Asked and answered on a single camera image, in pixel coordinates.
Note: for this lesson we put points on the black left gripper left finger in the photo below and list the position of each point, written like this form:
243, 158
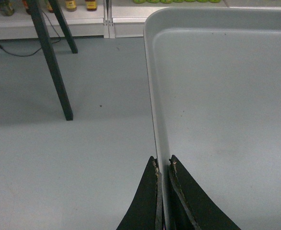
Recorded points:
146, 210

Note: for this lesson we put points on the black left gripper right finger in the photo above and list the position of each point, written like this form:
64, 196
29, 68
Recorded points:
191, 207

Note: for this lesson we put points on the silver metal tray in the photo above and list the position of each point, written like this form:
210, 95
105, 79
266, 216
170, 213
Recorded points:
215, 86

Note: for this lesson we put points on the yellow lid sauce jar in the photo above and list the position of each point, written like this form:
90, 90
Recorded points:
71, 5

